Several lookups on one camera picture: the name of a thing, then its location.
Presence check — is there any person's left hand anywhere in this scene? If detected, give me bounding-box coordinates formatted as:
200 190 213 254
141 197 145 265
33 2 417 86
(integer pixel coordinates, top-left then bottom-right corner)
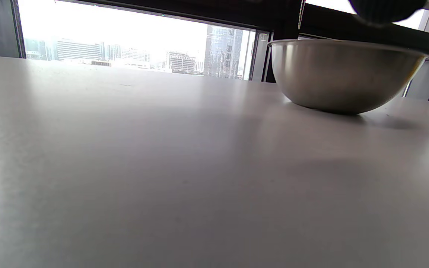
349 0 428 25

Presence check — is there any stainless steel mixing bowl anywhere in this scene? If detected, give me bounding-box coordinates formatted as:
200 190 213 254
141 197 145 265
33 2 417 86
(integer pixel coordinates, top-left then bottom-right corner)
268 39 429 115

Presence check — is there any black window frame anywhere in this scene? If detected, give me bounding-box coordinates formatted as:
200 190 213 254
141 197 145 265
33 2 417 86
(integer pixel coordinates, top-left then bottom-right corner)
0 0 429 105

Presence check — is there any white beaded blind cord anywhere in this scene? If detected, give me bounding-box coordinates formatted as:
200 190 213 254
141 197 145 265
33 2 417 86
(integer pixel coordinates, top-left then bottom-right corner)
298 0 306 30

